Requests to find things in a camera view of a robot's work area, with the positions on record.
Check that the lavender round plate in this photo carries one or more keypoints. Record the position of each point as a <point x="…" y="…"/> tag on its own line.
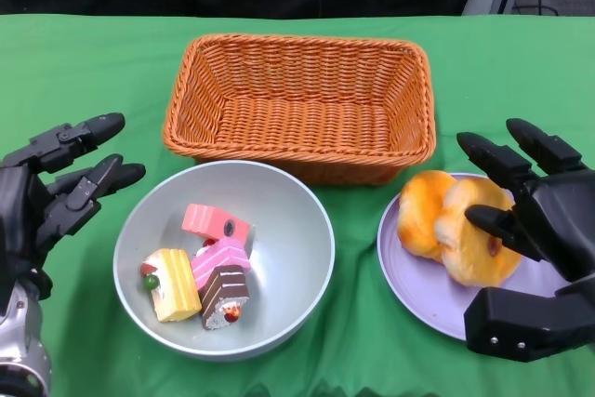
<point x="427" y="295"/>

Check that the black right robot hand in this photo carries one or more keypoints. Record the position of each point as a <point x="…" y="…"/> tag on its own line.
<point x="567" y="220"/>

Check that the coral pink cake slice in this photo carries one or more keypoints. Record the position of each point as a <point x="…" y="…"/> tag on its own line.
<point x="204" y="220"/>

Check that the grey round bowl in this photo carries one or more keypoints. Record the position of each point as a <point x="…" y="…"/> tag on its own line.
<point x="279" y="229"/>

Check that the chocolate striped cake slice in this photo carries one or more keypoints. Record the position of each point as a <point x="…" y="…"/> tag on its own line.
<point x="225" y="295"/>

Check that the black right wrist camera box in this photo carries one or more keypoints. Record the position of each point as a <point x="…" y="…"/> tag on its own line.
<point x="525" y="322"/>

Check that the yellow cake slice with fruit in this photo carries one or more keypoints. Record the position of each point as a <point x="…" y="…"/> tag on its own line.
<point x="174" y="290"/>

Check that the magenta striped cake slice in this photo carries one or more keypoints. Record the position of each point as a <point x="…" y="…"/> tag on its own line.
<point x="218" y="257"/>

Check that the round striped orange bread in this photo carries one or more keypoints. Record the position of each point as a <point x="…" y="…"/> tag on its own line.
<point x="474" y="257"/>

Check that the orange wicker basket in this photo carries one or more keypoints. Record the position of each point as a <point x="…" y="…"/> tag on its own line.
<point x="302" y="123"/>

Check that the green tablecloth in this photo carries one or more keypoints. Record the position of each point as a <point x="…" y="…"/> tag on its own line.
<point x="488" y="90"/>

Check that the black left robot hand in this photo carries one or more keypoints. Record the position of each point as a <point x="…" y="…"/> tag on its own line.
<point x="18" y="211"/>

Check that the long ridged orange bread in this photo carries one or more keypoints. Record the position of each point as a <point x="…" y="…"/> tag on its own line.
<point x="420" y="211"/>

